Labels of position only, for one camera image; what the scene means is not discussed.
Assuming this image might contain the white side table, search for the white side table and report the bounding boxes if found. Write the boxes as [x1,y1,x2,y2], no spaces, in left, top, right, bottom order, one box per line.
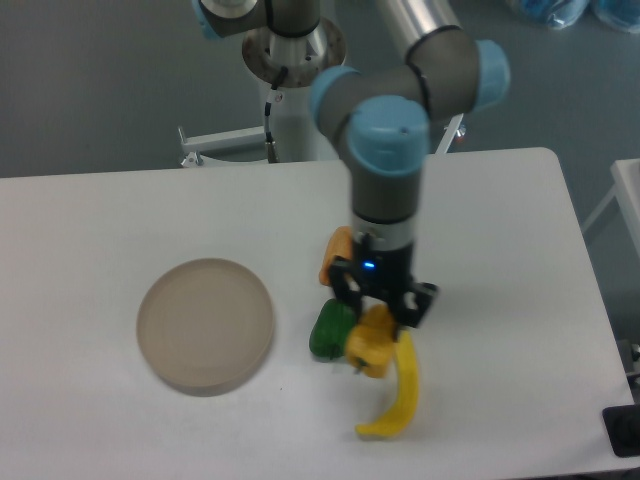
[579,158,640,401]

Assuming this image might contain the yellow bell pepper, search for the yellow bell pepper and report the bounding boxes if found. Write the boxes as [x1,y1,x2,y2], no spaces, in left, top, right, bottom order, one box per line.
[344,304,398,379]

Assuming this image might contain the black device at right edge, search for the black device at right edge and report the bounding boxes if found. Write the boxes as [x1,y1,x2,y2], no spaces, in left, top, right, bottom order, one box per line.
[602,404,640,458]

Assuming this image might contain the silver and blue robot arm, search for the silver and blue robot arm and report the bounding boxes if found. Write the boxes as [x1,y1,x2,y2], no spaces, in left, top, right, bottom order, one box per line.
[192,1,510,328]

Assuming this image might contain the beige round plate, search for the beige round plate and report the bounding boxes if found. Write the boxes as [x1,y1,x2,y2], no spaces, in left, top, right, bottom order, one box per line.
[136,258,276,397]

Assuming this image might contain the yellow banana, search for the yellow banana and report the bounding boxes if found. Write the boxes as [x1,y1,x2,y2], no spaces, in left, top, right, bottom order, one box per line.
[355,331,420,439]

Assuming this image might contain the orange triangular food piece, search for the orange triangular food piece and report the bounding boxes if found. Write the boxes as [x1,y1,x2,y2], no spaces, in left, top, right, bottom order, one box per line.
[318,226,353,286]

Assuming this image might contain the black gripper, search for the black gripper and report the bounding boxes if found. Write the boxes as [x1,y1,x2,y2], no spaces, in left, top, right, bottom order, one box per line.
[328,232,439,339]

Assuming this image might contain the green bell pepper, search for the green bell pepper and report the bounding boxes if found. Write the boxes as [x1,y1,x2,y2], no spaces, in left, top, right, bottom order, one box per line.
[309,299,356,360]

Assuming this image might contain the blue plastic bag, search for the blue plastic bag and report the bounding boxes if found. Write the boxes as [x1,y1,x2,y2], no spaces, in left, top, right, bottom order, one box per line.
[591,0,639,34]
[505,0,589,30]

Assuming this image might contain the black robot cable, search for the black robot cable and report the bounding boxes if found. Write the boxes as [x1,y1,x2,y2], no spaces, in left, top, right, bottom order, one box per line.
[262,67,290,164]

